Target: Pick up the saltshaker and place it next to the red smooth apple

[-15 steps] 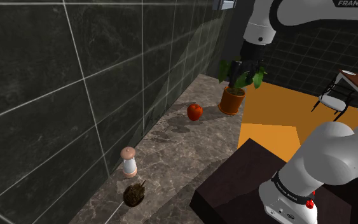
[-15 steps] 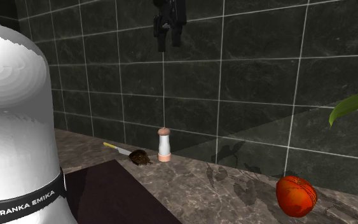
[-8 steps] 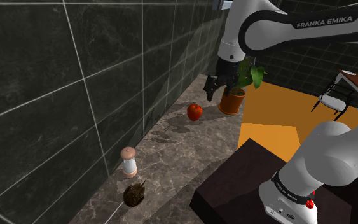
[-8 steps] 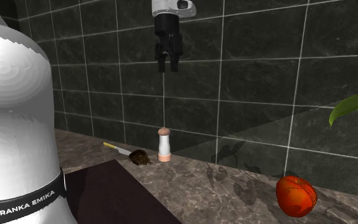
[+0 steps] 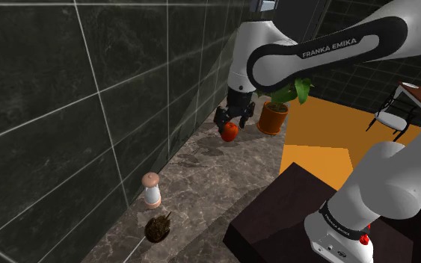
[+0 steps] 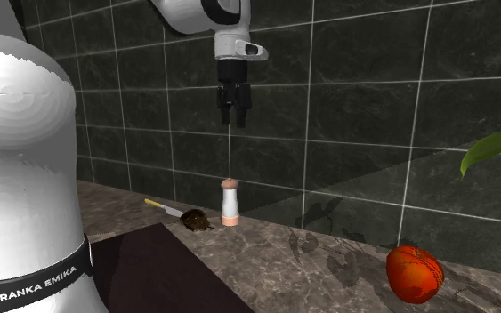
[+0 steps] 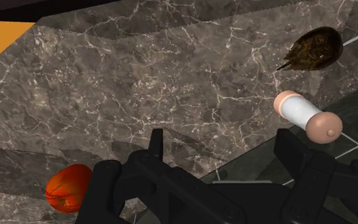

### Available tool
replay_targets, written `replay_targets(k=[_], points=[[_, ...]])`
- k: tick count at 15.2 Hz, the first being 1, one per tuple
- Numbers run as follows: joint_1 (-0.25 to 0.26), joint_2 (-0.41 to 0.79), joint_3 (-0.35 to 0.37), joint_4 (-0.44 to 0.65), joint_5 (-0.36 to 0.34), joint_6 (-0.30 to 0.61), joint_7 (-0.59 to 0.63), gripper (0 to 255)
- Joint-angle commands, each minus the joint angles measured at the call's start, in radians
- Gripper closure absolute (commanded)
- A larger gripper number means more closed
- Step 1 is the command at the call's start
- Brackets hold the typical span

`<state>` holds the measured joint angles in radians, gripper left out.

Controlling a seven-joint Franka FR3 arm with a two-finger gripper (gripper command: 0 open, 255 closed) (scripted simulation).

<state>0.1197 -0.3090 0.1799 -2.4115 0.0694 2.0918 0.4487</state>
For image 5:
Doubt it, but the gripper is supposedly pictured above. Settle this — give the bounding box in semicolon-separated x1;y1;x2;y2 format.
213;87;256;134

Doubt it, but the red tomato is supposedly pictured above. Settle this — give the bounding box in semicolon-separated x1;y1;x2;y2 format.
220;122;239;143

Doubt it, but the potted green plant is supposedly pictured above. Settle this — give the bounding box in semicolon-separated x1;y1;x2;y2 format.
255;77;315;137

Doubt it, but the pink and white grinder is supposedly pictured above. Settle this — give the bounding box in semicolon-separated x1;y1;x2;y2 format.
141;172;162;210

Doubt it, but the dark robot stand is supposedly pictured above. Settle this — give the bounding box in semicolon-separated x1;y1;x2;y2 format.
222;161;421;263

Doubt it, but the window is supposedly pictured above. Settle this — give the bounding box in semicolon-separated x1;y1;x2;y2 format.
250;0;277;13

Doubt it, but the brown horseshoe crab figure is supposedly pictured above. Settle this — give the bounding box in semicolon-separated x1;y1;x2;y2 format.
144;211;173;244

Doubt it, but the black and white chair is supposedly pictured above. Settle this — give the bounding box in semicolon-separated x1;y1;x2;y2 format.
365;86;419;143

